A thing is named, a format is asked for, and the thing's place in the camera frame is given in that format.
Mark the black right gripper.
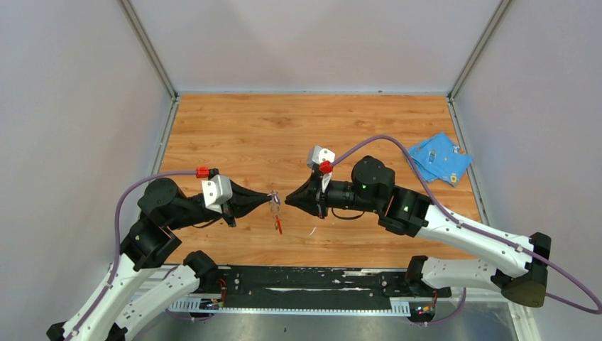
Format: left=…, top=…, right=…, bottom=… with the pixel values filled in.
left=284, top=171, right=381, bottom=220

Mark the keyring holder with red handle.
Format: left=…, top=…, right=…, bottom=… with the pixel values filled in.
left=269, top=191, right=283, bottom=234

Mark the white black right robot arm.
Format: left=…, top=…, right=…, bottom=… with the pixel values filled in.
left=285, top=156, right=551, bottom=308

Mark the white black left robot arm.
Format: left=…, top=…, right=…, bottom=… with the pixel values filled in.
left=46, top=168, right=273, bottom=340

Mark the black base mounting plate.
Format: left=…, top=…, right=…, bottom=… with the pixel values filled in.
left=201, top=266, right=451, bottom=310

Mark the blue patterned cloth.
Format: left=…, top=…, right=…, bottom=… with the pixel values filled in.
left=408, top=132, right=473, bottom=187

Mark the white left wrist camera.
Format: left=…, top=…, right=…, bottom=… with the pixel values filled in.
left=201, top=175, right=233, bottom=214

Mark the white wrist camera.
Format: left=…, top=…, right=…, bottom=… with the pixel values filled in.
left=306, top=145, right=336, bottom=193
left=201, top=175, right=233, bottom=214

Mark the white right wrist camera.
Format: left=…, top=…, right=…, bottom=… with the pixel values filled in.
left=306, top=145, right=336, bottom=193

